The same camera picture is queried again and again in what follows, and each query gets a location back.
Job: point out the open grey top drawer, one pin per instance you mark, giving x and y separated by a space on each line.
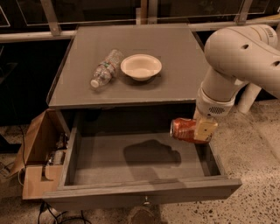
110 164

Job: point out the grey cabinet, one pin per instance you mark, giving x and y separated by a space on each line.
183 67

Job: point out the metal window railing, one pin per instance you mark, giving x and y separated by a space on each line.
31 19

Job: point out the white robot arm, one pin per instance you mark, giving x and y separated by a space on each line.
237 55

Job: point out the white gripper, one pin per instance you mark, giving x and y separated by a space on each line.
212 108

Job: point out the metal drawer knob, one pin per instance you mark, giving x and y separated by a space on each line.
146 201

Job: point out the clear plastic water bottle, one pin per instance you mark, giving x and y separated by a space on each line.
107 69

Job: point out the brown cardboard box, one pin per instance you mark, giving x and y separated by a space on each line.
39 142

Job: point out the white paper bowl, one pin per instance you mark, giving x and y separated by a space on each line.
141 67

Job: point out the red coke can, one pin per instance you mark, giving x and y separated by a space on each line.
183 129

